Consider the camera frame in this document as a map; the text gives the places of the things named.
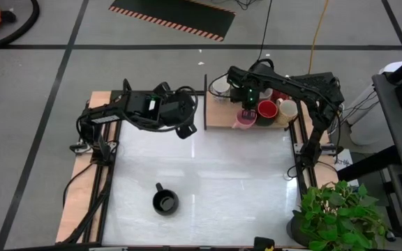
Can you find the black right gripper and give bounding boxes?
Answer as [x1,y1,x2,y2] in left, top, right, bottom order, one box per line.
[234,83,261,122]

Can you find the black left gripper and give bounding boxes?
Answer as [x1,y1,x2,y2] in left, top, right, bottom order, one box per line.
[159,91,198,139]

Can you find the pink ceramic mug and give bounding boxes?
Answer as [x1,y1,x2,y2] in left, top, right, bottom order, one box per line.
[232,108,258,130]

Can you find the black mug red interior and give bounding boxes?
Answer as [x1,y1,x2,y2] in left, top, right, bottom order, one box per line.
[255,100,279,127]

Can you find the grey floral patterned mug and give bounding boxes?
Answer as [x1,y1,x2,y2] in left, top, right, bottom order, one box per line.
[258,89,274,102]

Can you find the salmon red mug white interior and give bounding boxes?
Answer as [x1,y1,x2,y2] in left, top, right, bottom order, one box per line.
[271,89,291,102]

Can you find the white mug blue floral print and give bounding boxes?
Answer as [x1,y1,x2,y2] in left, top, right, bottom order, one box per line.
[210,78,232,102]

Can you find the yellow dotted mug white handle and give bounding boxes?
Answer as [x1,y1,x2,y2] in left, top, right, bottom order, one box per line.
[276,98,299,126]

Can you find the matte black round mug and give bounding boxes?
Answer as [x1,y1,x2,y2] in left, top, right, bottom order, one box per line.
[151,182,180,216]

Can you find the wooden tray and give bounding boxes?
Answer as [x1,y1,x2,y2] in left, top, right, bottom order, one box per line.
[203,74,302,130]

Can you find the black perforated computer case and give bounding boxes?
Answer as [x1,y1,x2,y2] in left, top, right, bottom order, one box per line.
[286,71,345,105]

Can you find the white printed paper sheet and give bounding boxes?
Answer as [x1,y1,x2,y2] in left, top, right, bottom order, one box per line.
[333,149,354,172]

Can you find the black floor mat orange stripes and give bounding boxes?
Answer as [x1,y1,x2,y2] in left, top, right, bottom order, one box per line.
[109,0,237,42]

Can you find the potted green leafy plant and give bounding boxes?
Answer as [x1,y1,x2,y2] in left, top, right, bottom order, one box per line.
[286,179,389,251]

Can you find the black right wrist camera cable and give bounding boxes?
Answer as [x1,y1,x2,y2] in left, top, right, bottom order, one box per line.
[207,73,232,98]

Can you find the black right arm base cable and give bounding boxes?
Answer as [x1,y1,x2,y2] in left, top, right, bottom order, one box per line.
[287,165,305,182]

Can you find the black arm base cable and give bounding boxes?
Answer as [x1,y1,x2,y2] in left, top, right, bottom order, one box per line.
[287,165,305,182]
[62,160,96,210]

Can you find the black cable with coil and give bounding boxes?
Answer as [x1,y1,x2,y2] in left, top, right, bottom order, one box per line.
[248,0,275,76]

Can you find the yellow drop cable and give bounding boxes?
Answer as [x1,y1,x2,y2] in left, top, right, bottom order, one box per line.
[307,0,329,74]

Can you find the black computer cable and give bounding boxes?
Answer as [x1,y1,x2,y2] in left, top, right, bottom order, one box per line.
[338,89,380,121]

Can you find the black aluminium table frame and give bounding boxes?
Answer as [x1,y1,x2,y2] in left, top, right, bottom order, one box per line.
[68,79,331,245]

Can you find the black handheld video camera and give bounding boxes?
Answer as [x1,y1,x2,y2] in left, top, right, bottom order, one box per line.
[253,236,276,251]

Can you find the black left arm base cable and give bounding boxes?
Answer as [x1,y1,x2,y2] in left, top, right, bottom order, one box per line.
[62,160,96,210]

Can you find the black vacuum hose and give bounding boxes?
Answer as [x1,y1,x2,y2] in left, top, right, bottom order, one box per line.
[0,0,40,52]

